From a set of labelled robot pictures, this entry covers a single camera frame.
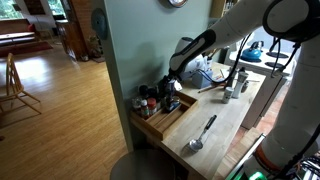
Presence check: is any pepper grinder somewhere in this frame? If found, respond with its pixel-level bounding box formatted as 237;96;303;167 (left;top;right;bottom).
225;67;237;88

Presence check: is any wooden spoon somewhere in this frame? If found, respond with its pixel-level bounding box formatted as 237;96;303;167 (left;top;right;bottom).
198;84;224;93

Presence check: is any wall clock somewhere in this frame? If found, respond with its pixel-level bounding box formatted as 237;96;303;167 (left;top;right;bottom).
168;0;188;8

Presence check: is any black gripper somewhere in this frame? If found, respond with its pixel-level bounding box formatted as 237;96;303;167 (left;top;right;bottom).
163;76;176;98

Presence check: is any red lid spice jar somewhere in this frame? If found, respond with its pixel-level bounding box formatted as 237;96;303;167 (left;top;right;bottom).
147;98;157;115

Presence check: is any white stove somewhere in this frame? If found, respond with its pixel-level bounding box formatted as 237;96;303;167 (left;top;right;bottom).
237;31;295;129

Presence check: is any white lid spice bottle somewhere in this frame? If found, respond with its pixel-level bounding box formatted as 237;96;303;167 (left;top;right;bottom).
141;99;149;119

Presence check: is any blue tissue box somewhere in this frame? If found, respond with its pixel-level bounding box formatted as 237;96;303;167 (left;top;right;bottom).
192;70;213;89

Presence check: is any wooden chair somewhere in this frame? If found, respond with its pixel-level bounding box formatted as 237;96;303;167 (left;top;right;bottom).
0;53;41;113

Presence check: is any blue kettle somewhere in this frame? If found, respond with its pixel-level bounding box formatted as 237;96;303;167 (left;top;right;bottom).
240;41;264;62

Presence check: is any black cap spice bottle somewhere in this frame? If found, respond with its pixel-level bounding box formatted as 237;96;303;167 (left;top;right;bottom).
139;85;149;99

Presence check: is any small white container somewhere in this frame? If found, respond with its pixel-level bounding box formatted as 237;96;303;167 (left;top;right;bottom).
222;87;234;104

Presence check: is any metal spoon with black handle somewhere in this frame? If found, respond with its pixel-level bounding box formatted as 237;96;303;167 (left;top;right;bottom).
188;115;217;152

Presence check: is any wooden organizer box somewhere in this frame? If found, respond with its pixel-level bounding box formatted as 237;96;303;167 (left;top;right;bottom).
130;92;198;140

